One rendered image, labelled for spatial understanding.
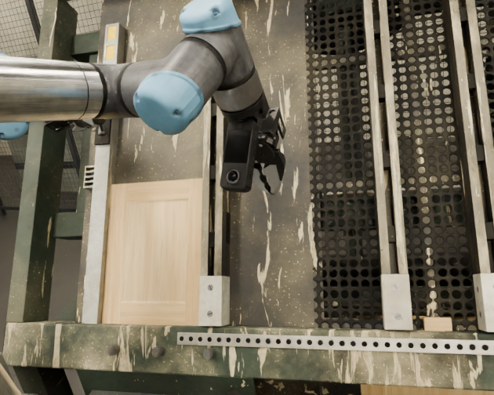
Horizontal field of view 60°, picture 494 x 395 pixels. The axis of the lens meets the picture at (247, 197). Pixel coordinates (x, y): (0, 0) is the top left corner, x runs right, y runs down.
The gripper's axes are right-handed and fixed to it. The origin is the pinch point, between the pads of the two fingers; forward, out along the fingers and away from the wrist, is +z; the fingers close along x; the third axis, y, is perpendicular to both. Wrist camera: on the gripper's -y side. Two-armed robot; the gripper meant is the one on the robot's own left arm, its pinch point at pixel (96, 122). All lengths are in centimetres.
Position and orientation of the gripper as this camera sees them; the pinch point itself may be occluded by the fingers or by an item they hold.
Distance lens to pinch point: 134.2
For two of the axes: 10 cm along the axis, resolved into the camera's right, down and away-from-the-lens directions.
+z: 2.5, 2.1, 9.4
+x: 3.3, 9.0, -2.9
